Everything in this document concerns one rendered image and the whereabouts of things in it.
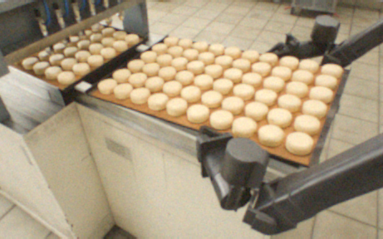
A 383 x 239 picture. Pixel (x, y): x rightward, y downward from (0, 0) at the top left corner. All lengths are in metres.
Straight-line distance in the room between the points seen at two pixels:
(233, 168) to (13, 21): 0.71
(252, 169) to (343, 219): 1.37
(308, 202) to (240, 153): 0.12
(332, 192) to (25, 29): 0.84
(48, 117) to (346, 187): 0.80
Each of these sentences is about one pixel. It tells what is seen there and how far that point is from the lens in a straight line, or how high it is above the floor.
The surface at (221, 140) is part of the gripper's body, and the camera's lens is 0.56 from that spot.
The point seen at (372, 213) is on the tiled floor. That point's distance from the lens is 1.91.
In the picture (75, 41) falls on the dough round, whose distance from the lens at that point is 1.19.
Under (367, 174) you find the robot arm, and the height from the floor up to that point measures 1.11.
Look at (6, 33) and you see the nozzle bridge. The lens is 0.94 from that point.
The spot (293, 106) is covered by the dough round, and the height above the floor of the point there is 1.00.
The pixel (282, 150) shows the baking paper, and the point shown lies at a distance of 0.61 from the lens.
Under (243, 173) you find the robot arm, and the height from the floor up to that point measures 1.05.
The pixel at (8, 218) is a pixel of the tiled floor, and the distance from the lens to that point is 1.90.
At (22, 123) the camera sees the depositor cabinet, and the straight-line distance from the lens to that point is 0.99.
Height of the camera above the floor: 1.41
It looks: 42 degrees down
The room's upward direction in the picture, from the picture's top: straight up
